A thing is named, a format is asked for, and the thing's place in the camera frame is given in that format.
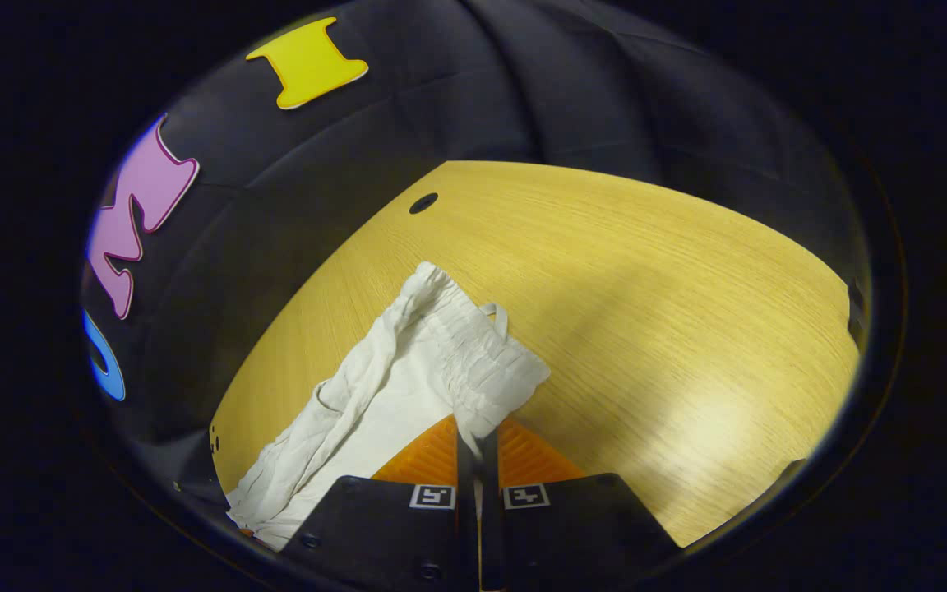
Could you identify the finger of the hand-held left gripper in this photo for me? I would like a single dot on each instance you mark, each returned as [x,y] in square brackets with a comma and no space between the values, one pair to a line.
[491,510]
[465,510]

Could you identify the white jeans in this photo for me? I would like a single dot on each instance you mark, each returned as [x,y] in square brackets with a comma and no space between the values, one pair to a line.
[408,386]

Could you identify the black backdrop cloth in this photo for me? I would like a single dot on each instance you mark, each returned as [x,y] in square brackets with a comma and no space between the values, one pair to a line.
[441,99]

